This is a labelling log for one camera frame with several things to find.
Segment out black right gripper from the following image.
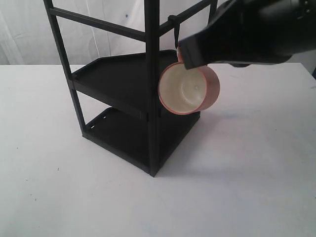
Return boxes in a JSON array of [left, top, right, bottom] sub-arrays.
[[181, 0, 316, 69]]

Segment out pink ceramic mug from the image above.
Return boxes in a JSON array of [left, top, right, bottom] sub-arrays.
[[158, 47, 220, 116]]

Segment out black metal hook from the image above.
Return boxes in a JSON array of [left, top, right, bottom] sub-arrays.
[[168, 15, 181, 49]]

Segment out black metal shelf rack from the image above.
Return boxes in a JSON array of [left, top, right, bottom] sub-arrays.
[[44, 0, 217, 176]]

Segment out white backdrop cloth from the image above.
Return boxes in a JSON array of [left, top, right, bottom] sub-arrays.
[[0, 0, 316, 66]]

